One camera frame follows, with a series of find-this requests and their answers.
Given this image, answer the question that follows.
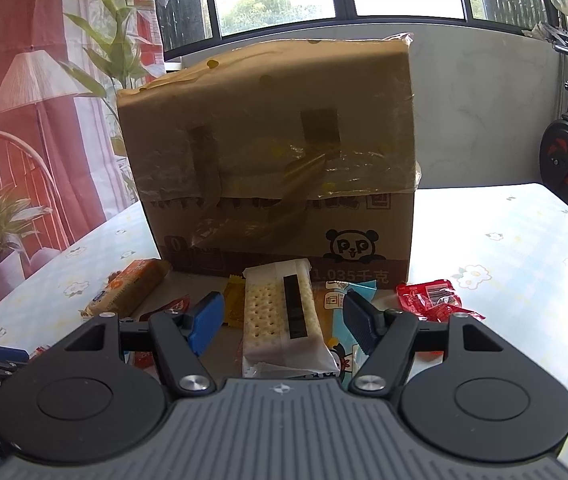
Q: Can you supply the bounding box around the crumpled cloth on handlebar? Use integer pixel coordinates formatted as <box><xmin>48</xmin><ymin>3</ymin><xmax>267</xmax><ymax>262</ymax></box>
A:
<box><xmin>523</xmin><ymin>22</ymin><xmax>561</xmax><ymax>42</ymax></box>

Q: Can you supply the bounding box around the white cracker packet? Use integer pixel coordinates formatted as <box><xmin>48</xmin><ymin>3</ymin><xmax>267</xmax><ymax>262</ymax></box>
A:
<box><xmin>241</xmin><ymin>258</ymin><xmax>341</xmax><ymax>379</ymax></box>

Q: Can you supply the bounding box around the taped cardboard box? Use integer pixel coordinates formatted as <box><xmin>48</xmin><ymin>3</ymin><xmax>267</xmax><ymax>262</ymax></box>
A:
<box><xmin>116</xmin><ymin>32</ymin><xmax>422</xmax><ymax>292</ymax></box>

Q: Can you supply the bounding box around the red snack packet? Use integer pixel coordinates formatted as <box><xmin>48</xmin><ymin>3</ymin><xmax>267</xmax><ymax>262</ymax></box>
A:
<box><xmin>421</xmin><ymin>304</ymin><xmax>486</xmax><ymax>361</ymax></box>
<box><xmin>396</xmin><ymin>279</ymin><xmax>464</xmax><ymax>312</ymax></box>
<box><xmin>128</xmin><ymin>297</ymin><xmax>191</xmax><ymax>369</ymax></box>

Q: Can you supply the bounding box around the orange biscuit packet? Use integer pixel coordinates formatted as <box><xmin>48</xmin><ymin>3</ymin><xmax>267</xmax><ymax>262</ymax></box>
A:
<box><xmin>80</xmin><ymin>258</ymin><xmax>173</xmax><ymax>319</ymax></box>

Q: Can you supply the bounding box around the light blue snack packet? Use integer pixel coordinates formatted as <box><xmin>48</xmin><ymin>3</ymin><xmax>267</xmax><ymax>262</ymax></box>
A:
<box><xmin>311</xmin><ymin>280</ymin><xmax>381</xmax><ymax>392</ymax></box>

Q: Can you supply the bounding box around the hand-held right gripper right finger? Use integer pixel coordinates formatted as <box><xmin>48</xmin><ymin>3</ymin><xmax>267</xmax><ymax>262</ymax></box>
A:
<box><xmin>342</xmin><ymin>290</ymin><xmax>526</xmax><ymax>396</ymax></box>

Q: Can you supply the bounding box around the small yellow snack packet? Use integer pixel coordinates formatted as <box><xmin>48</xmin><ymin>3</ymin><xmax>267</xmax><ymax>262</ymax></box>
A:
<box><xmin>223</xmin><ymin>275</ymin><xmax>247</xmax><ymax>329</ymax></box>

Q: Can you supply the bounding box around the printed wall cloth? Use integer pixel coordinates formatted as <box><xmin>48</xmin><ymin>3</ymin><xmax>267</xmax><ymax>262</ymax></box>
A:
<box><xmin>0</xmin><ymin>0</ymin><xmax>171</xmax><ymax>333</ymax></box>

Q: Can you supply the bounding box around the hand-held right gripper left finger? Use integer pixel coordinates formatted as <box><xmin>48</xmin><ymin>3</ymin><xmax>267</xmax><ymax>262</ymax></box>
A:
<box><xmin>51</xmin><ymin>291</ymin><xmax>217</xmax><ymax>396</ymax></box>

